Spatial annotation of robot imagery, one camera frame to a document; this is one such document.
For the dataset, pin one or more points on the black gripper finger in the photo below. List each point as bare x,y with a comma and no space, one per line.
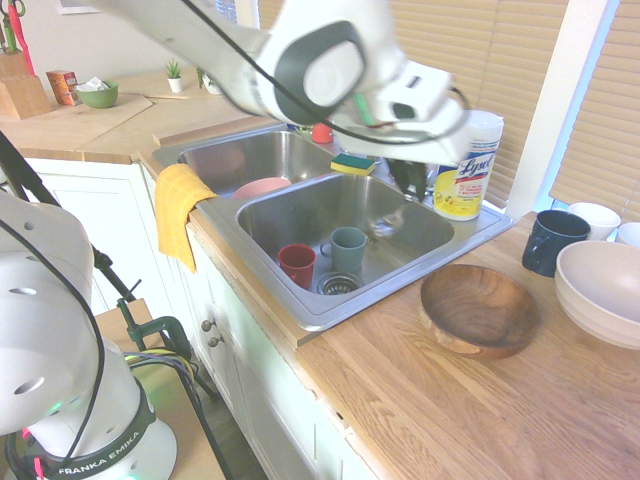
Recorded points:
400,175
420,182

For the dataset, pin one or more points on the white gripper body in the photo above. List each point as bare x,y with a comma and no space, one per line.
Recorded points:
430,142

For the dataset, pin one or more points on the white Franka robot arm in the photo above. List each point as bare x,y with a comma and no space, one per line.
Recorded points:
320,70

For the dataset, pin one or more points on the stainless steel double sink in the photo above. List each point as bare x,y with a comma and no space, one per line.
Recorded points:
400,260

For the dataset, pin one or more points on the metal sink drain strainer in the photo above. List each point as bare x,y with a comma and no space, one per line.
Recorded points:
338,284

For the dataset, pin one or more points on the Lysol wipes canister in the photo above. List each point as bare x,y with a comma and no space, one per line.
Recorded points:
462,185

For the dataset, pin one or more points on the yellow green sponge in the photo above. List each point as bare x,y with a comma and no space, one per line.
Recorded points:
352,165

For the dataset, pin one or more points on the grey-green plastic mug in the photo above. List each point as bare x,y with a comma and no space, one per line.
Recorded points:
348,252

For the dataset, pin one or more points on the wide beige window blind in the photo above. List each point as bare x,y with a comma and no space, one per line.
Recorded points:
490,65

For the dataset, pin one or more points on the red plastic mug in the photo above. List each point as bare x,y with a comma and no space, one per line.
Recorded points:
296,262

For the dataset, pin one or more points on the brown wooden bowl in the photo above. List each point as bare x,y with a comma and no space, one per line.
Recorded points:
480,305

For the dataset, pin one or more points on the pink plate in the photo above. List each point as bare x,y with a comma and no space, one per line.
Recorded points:
260,187

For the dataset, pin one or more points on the navy blue mug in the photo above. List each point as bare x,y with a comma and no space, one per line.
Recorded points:
550,250

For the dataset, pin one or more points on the narrow beige window blind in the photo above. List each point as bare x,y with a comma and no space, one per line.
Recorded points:
600,125

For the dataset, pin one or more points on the white ceramic mug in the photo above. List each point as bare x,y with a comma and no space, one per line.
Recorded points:
631,235
600,220

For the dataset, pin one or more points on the beige ceramic bowl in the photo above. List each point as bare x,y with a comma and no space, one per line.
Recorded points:
600,280

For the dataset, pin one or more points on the leafy plant in pot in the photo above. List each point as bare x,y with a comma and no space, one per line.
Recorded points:
210,85

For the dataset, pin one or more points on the yellow dish towel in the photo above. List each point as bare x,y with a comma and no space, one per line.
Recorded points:
175,210

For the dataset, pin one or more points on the white kitchen cabinet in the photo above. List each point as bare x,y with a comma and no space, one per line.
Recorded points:
250,360

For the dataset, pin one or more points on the small plant white pot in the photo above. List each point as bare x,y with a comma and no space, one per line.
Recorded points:
175,80

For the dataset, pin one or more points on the round metal cabinet knob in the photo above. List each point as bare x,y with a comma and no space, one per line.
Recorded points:
215,342
207,325

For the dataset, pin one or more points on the green metal clamp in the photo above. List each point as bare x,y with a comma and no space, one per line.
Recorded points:
160,330

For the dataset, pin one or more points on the green bowl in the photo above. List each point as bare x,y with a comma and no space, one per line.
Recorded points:
100,97

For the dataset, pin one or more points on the white crumpled paper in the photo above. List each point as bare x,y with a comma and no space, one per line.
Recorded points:
92,85

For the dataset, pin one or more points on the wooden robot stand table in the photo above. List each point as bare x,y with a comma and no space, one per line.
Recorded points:
170,425

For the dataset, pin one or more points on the orange cardboard box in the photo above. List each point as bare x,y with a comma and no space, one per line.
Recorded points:
61,87

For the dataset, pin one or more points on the wooden knife block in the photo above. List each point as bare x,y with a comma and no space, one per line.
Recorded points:
20,95

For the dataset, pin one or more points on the black camera tripod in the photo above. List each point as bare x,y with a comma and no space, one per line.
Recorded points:
30,180

